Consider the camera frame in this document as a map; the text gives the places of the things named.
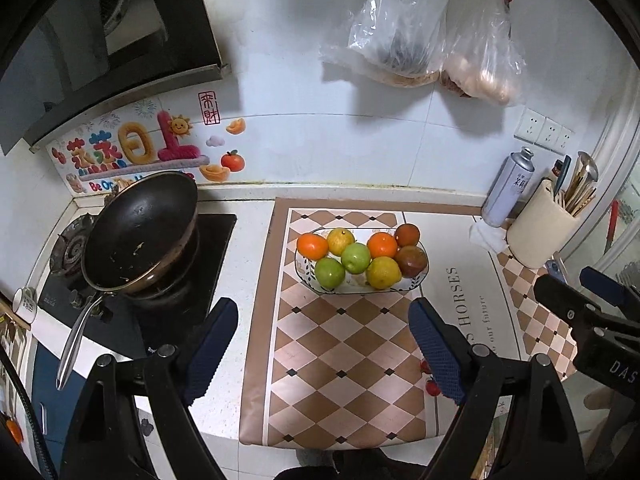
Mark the green apple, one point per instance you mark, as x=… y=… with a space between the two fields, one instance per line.
x=356 y=258
x=330 y=273

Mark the yellow citrus with dark mark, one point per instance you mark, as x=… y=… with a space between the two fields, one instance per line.
x=341 y=241

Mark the metal ladle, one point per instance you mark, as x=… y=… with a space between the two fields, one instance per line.
x=587 y=166

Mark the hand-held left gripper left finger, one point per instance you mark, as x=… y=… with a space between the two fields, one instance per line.
x=212 y=345

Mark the black gas stove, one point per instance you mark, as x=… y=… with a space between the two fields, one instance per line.
x=215 y=260

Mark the bundle of chopsticks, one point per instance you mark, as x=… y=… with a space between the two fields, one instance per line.
x=580 y=197

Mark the colourful wall sticker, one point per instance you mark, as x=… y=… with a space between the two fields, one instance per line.
x=150 y=145

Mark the grey spray can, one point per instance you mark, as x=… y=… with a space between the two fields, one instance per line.
x=507 y=190

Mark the small brownish red fruit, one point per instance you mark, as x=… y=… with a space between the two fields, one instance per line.
x=407 y=235

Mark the large dark red fruit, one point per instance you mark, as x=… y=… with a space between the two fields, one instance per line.
x=412 y=261

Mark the beige utensil holder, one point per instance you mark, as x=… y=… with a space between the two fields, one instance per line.
x=535 y=225

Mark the white mug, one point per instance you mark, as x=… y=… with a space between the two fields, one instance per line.
x=25 y=306

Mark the white wall outlet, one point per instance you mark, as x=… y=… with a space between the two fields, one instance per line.
x=529 y=125
x=566 y=138
x=551 y=132

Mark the person's legs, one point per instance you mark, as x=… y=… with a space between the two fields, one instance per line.
x=360 y=467

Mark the plain yellow lemon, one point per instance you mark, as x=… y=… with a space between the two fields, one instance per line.
x=384 y=273

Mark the red stick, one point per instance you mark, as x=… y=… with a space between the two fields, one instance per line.
x=611 y=227

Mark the black range hood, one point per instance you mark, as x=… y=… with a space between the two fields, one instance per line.
x=60 y=35

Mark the small orange fruit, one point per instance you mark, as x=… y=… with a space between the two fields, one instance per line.
x=14 y=430

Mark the blue cabinet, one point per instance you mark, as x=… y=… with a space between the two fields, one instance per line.
x=50 y=375

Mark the plastic bag with dark contents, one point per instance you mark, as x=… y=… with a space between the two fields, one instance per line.
x=395 y=25

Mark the checkered table mat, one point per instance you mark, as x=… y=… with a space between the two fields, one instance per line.
x=340 y=350

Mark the floral oval plate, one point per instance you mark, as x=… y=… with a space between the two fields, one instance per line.
x=303 y=266

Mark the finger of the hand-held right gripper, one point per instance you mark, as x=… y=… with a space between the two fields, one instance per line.
x=605 y=287
x=565 y=302

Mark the orange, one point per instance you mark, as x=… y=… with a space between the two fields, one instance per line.
x=382 y=246
x=312 y=246

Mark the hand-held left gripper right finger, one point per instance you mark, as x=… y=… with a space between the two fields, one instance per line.
x=440 y=355

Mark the cluttered side shelf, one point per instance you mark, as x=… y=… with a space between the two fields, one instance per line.
x=10 y=355

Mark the white tissue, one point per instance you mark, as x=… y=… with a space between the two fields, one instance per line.
x=487 y=237

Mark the plastic bag with eggs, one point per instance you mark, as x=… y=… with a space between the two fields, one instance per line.
x=485 y=60

